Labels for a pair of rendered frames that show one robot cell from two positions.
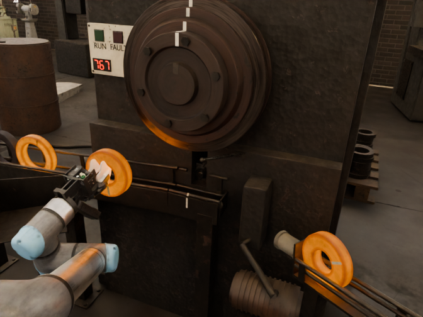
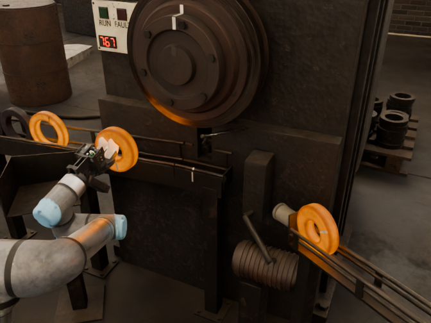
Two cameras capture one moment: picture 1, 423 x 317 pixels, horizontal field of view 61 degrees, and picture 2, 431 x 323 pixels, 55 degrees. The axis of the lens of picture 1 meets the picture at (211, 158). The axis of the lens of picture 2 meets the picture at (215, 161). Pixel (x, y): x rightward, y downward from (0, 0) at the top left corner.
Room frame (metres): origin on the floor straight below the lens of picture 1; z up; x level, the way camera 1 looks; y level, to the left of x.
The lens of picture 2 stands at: (-0.19, -0.10, 1.47)
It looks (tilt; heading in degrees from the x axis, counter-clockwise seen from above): 30 degrees down; 4
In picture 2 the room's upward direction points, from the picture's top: straight up
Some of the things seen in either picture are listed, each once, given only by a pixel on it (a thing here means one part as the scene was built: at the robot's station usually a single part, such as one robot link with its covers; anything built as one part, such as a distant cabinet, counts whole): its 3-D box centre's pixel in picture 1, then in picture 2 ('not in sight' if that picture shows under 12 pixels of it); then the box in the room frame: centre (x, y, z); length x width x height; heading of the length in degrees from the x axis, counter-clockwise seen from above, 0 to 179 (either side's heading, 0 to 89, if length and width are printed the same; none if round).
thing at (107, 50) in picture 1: (120, 51); (124, 28); (1.33, 0.35, 1.15); 0.26 x 0.02 x 0.18; 70
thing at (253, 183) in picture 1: (255, 211); (258, 185); (1.05, -0.16, 0.68); 0.11 x 0.08 x 0.24; 160
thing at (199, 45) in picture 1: (179, 83); (179, 63); (1.02, 0.10, 1.11); 0.28 x 0.06 x 0.28; 70
